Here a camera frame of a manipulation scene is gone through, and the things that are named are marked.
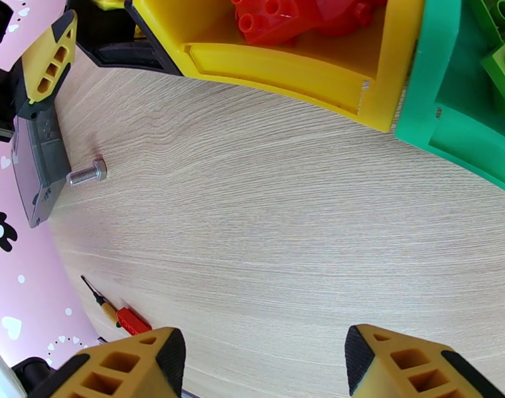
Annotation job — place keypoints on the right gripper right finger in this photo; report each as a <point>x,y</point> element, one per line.
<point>418,368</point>

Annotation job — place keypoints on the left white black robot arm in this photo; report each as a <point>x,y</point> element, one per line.
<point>30,370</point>

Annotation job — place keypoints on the green plastic bin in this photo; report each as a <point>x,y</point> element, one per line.
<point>434,98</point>

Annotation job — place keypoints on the steel hex bolt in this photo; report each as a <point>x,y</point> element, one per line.
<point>86,173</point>

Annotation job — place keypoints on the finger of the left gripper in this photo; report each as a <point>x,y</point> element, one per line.
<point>49,65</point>

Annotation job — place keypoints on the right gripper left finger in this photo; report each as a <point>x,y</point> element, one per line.
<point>123,368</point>

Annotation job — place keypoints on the green lego brick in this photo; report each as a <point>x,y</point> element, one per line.
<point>497,7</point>
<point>503,73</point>

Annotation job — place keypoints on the grey compartment organizer box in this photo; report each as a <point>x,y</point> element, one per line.
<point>36,169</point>

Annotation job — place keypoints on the red lego brick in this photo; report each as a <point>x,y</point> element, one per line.
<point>132,321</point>
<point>268,19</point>
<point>343,13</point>

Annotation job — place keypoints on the yellow plastic bin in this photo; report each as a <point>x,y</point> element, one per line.
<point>285,73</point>

